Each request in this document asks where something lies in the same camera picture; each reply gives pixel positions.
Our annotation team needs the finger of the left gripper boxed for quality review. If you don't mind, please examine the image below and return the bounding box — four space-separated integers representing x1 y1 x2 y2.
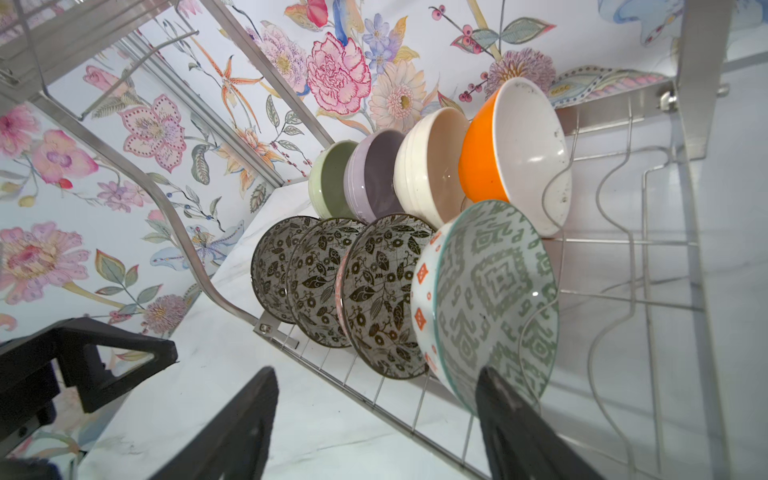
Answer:
1 317 178 441

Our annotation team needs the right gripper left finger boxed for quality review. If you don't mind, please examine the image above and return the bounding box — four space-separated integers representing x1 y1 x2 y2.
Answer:
153 367 279 479

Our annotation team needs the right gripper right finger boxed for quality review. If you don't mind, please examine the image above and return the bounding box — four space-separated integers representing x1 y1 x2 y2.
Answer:
475 367 601 480

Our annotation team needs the pale green patterned bowl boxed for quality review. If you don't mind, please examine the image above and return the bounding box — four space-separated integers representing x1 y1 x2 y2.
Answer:
411 200 559 413

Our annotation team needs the dark patterned bowl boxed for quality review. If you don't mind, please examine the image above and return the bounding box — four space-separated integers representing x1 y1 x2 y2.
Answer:
339 213 435 380
287 218 365 349
251 215 320 324

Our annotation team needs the dark patterned bowl back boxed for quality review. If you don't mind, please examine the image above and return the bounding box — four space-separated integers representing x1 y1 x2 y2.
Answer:
339 213 435 380

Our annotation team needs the light green bowl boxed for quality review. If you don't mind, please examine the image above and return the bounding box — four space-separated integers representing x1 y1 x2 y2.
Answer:
308 140 358 219

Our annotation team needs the white bowl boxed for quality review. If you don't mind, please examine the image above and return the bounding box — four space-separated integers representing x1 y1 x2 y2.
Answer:
458 78 572 237

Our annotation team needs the cream bowl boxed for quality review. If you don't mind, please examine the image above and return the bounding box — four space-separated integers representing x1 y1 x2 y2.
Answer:
393 107 470 229

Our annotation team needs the lilac purple bowl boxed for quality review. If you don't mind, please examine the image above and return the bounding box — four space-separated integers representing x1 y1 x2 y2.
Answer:
344 129 405 223

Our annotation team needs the steel two-tier dish rack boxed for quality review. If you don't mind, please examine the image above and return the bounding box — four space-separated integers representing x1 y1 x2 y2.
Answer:
1 1 767 479

